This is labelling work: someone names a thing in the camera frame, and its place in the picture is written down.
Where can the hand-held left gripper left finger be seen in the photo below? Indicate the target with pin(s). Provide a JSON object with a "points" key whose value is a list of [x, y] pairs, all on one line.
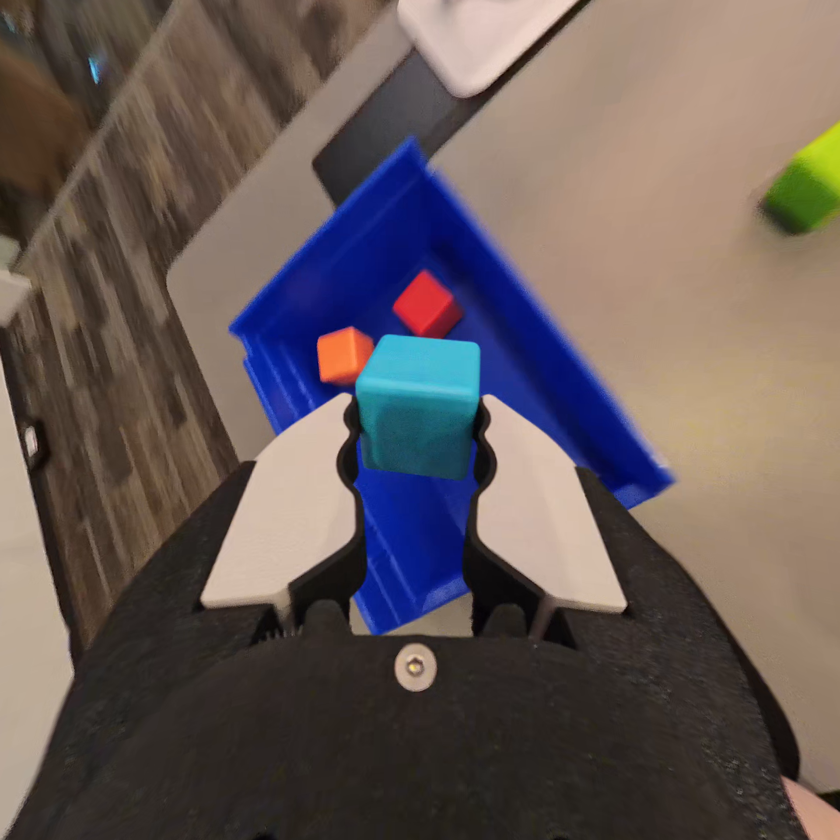
{"points": [[278, 525]]}

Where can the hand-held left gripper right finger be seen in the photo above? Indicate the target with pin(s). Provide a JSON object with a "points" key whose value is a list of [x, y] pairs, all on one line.
{"points": [[551, 525]]}

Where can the teal magnetic cube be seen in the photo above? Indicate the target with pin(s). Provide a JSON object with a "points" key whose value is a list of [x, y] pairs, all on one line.
{"points": [[418, 407]]}

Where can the orange magnetic cube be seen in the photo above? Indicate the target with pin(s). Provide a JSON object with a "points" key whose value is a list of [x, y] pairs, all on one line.
{"points": [[344, 357]]}

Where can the red magnetic cube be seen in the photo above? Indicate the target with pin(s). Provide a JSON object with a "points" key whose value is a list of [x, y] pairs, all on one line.
{"points": [[427, 305]]}

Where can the blue plastic bin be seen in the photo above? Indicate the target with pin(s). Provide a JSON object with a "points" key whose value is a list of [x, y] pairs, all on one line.
{"points": [[355, 250]]}

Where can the green magnetic cube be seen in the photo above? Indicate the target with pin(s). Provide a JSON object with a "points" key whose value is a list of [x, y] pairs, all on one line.
{"points": [[807, 184]]}

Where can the black floor device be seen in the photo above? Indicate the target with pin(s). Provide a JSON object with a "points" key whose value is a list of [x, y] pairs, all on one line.
{"points": [[33, 446]]}

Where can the stacked cardboard boxes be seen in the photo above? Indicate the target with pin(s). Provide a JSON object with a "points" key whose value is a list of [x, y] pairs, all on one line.
{"points": [[33, 131]]}

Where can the white sign stand base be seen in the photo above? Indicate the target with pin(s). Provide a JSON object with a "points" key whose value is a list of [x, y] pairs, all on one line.
{"points": [[486, 40]]}

